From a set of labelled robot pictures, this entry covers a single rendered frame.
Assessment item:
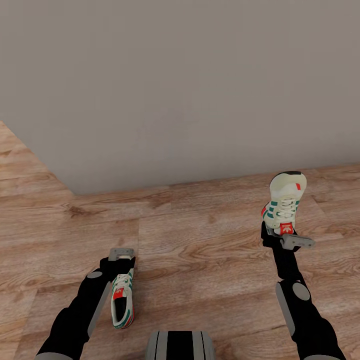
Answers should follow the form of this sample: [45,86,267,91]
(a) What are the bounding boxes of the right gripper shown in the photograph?
[261,221,301,263]

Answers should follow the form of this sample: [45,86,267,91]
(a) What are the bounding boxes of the robot trunk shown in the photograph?
[144,330,216,360]

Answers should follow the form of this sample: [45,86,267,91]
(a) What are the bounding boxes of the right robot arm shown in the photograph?
[261,221,347,360]

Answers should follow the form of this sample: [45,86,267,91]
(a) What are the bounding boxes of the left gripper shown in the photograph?
[99,257,136,278]

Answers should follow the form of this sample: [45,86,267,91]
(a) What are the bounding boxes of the gym shoe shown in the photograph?
[261,170,307,238]
[111,255,135,329]

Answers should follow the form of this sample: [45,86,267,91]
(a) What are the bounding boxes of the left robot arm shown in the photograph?
[34,247,136,360]

